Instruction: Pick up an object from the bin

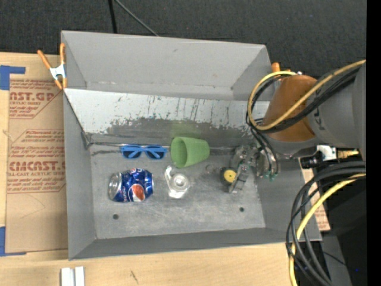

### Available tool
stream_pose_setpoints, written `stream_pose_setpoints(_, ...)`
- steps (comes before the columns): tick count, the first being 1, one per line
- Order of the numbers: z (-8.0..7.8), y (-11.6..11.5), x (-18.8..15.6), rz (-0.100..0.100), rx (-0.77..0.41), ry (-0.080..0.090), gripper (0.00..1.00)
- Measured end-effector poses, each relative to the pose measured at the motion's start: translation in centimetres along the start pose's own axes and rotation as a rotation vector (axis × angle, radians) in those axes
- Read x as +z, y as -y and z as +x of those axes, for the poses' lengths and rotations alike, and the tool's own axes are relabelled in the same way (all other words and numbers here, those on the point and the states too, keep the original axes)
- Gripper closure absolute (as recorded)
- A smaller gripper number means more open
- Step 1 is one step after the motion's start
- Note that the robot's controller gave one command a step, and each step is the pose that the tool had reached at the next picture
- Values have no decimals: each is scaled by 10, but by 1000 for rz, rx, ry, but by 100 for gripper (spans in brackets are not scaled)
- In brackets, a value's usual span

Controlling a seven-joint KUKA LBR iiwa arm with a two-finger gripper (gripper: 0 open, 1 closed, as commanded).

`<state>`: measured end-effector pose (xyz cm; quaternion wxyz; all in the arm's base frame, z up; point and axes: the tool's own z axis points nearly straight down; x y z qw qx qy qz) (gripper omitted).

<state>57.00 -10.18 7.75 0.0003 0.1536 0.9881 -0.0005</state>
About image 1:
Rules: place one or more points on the brown cardboard board, red print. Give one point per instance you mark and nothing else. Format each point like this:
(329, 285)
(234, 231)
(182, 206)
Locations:
(35, 219)

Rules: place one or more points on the black cylinder on white bracket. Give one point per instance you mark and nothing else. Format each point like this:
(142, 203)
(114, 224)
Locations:
(312, 161)

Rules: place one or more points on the crushed blue drink can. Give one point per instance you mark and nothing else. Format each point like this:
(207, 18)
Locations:
(134, 186)

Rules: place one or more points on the green cup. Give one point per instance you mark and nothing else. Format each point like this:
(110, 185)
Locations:
(193, 152)

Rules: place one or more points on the grey metal bin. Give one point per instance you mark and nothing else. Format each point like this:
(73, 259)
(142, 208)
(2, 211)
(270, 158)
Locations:
(178, 216)

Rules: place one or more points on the yellow and black round keyring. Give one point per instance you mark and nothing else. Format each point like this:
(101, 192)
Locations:
(228, 176)

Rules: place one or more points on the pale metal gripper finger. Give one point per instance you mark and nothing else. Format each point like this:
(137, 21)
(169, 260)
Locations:
(241, 179)
(237, 157)

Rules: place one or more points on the blue sunglasses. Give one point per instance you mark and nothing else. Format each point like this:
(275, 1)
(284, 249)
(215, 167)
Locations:
(143, 151)

